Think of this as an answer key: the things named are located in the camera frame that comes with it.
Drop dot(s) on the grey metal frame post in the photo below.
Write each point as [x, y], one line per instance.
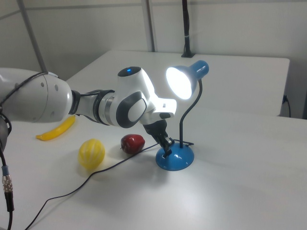
[33, 36]
[151, 26]

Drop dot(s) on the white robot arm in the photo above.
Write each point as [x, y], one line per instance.
[43, 98]

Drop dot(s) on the yellow striped melon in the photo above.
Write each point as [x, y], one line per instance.
[91, 154]

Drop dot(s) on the red apple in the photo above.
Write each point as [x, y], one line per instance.
[133, 143]

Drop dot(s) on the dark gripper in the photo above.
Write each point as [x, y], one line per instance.
[156, 128]

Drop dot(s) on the yellow banana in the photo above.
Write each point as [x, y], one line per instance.
[60, 129]

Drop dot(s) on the blue desk lamp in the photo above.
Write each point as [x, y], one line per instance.
[175, 158]

